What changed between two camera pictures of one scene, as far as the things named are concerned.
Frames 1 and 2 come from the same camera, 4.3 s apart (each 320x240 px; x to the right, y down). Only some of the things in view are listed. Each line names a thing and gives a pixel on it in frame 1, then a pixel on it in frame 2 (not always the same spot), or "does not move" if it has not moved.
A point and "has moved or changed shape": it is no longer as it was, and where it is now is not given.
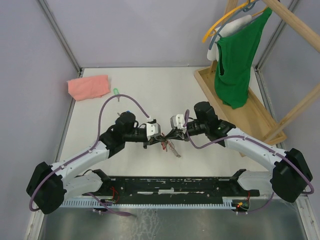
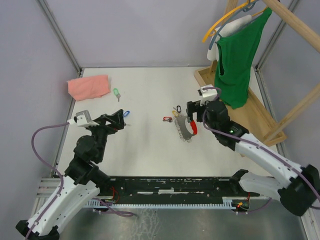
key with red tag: [163, 144] → [167, 119]
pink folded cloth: [88, 87] does not move
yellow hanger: [211, 30] does not move
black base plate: [172, 190] does not move
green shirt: [235, 53] does not move
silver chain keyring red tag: [172, 146] has moved or changed shape
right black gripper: [174, 134] → [192, 107]
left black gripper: [161, 138] → [117, 117]
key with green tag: [116, 92] does not move
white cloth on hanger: [226, 28] does not move
